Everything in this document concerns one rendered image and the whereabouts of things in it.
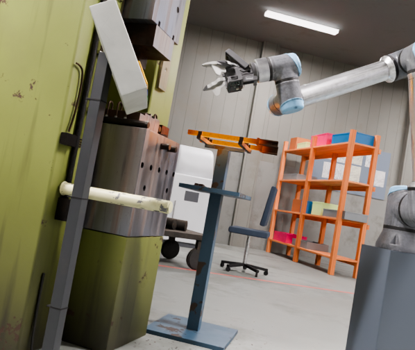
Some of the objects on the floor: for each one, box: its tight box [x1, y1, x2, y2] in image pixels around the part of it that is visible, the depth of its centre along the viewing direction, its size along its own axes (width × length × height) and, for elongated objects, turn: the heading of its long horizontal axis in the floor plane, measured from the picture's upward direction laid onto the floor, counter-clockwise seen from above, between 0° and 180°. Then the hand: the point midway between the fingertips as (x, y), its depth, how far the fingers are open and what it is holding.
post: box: [42, 52, 112, 350], centre depth 157 cm, size 4×4×108 cm
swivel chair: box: [220, 186, 278, 277], centre depth 535 cm, size 56×54×97 cm
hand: (201, 76), depth 185 cm, fingers open, 14 cm apart
